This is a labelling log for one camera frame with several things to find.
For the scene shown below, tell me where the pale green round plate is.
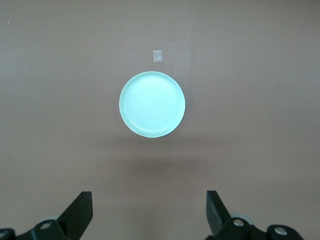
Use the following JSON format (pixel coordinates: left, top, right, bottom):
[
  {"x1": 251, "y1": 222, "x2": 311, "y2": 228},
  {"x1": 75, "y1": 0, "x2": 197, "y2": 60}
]
[{"x1": 118, "y1": 71, "x2": 187, "y2": 139}]

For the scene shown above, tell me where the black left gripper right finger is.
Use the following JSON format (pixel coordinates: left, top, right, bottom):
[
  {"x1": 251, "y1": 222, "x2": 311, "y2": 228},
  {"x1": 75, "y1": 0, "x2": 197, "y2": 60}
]
[{"x1": 204, "y1": 190, "x2": 305, "y2": 240}]

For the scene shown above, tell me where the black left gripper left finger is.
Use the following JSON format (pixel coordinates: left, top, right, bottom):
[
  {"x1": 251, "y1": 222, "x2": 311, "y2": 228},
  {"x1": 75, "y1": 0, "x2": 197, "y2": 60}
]
[{"x1": 0, "y1": 191, "x2": 94, "y2": 240}]

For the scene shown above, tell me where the small tape patch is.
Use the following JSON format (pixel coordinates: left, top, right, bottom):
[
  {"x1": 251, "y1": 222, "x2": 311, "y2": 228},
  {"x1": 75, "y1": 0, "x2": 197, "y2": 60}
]
[{"x1": 152, "y1": 50, "x2": 164, "y2": 63}]

